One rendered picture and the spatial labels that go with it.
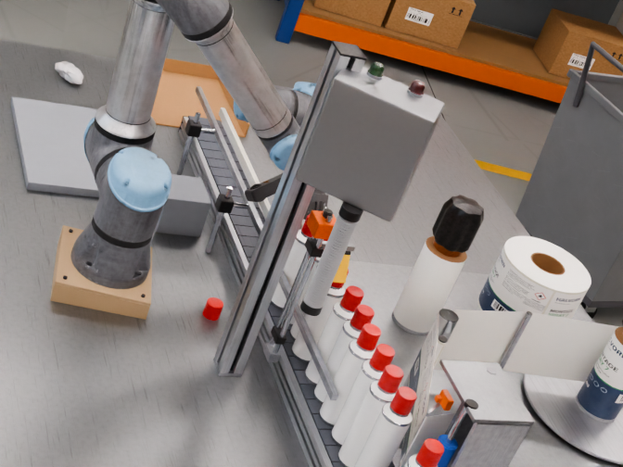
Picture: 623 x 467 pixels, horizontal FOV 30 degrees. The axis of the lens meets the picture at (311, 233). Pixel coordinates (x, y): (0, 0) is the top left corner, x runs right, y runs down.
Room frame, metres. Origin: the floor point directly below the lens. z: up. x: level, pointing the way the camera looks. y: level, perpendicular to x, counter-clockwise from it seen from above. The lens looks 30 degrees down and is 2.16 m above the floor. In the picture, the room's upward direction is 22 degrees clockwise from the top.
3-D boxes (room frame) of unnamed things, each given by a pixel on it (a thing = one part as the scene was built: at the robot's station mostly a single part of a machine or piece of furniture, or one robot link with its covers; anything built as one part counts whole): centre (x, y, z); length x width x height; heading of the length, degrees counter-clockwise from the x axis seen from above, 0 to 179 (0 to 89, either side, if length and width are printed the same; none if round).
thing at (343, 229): (1.64, -0.05, 1.18); 0.04 x 0.04 x 0.21
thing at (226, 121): (2.10, 0.06, 0.91); 1.07 x 0.01 x 0.02; 29
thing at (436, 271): (2.04, -0.26, 1.03); 0.09 x 0.09 x 0.30
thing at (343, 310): (1.73, -0.11, 0.98); 0.05 x 0.05 x 0.20
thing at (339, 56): (1.72, 0.05, 1.17); 0.04 x 0.04 x 0.67; 29
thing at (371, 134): (1.70, -0.03, 1.38); 0.17 x 0.10 x 0.19; 84
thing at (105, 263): (1.83, 0.34, 0.92); 0.15 x 0.15 x 0.10
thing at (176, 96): (2.70, 0.43, 0.85); 0.30 x 0.26 x 0.04; 29
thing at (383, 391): (1.55, -0.21, 0.98); 0.05 x 0.05 x 0.20
